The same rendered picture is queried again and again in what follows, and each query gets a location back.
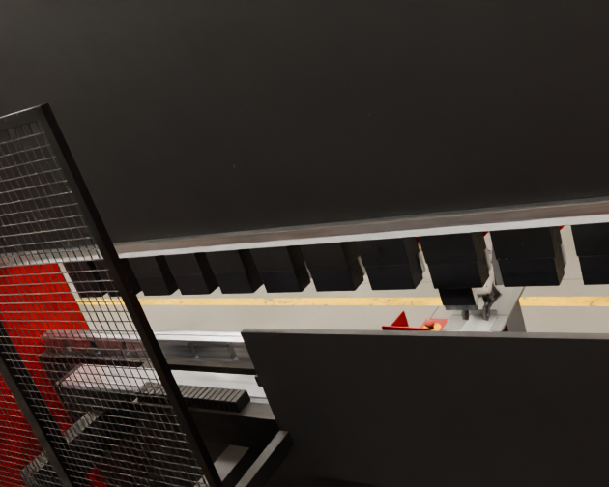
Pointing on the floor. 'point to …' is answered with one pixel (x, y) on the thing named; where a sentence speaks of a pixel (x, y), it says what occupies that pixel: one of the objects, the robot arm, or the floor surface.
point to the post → (26, 402)
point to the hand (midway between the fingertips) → (476, 313)
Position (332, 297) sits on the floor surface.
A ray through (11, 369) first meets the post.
